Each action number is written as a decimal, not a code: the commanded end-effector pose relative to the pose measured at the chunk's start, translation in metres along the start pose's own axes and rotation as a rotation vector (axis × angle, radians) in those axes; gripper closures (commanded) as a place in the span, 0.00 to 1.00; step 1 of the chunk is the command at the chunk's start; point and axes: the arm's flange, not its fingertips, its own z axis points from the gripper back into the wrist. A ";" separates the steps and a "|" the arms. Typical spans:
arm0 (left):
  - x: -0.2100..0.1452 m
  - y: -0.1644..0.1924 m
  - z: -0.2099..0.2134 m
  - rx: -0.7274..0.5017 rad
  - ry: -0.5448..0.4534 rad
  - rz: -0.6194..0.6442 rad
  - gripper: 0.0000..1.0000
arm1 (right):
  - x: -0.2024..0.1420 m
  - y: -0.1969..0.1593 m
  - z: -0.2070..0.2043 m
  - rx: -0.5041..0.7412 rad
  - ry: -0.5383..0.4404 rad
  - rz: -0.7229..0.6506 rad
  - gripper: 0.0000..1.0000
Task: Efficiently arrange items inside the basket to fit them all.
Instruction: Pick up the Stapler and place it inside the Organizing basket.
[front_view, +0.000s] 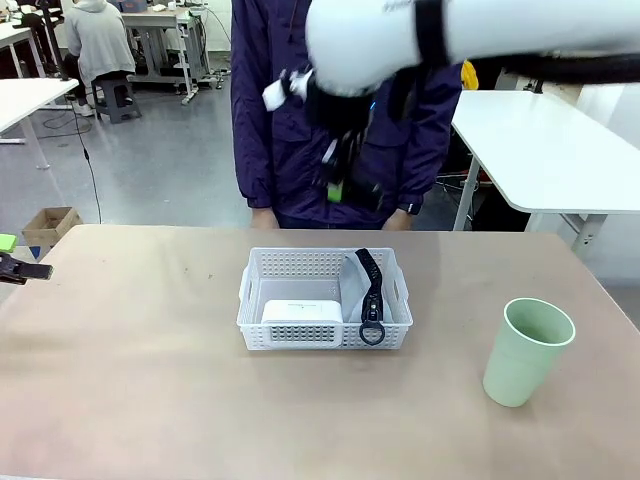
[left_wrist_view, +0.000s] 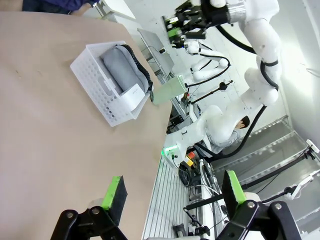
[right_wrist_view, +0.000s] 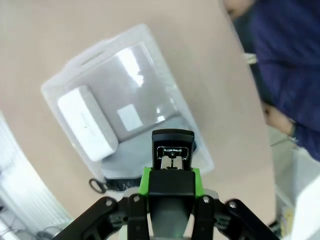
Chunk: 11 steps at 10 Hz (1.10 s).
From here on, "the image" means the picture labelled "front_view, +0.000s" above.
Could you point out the person's left forearm navy sleeve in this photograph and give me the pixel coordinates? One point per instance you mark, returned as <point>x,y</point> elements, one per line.
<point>425,165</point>

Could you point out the yellow object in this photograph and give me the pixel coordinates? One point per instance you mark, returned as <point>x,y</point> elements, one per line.
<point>469,75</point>

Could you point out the large white table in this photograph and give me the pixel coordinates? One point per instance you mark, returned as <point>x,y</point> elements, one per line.
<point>540,150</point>

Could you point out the black tripod stand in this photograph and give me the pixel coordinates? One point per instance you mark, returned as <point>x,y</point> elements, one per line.
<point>55,45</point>

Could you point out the small blue object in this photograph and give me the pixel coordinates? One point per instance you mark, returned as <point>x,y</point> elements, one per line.
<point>36,251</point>

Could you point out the white perforated plastic basket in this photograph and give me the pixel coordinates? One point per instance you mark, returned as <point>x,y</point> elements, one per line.
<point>300,289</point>

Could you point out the light green plastic cup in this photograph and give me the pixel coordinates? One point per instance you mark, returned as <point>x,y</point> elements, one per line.
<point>520,370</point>

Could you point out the white rectangular box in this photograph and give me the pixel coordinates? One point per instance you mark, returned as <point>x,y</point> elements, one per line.
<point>300,312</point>

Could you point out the person's right forearm navy sleeve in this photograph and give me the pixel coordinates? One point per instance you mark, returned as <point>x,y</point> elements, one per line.
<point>255,175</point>

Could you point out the gray metal workbench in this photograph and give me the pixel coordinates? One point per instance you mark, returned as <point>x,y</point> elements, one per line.
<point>150,20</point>

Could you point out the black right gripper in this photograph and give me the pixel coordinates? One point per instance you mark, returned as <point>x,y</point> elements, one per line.
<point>335,112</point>

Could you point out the white table with gray legs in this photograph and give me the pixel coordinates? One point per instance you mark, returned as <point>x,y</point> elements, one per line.
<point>25,100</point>

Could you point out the person in navy jacket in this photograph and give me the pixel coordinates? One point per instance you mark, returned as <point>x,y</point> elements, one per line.
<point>290,150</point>

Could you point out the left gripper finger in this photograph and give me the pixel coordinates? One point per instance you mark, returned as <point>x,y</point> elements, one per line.
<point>7,242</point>
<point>25,271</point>

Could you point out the brown cardboard box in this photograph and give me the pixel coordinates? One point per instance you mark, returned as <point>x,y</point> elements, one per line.
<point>45,230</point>

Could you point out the seated person in gray hoodie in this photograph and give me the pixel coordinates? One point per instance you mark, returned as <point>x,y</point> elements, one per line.
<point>100,45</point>

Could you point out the gray step stool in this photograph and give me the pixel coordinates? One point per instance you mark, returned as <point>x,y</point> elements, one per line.
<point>115,95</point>

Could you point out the person's left hand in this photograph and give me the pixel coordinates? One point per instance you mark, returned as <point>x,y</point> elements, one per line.
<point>400,221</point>

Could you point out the person's right hand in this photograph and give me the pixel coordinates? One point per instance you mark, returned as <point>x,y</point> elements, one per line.
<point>263,219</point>

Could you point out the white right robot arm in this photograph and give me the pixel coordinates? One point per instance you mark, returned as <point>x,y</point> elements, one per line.
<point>360,40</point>

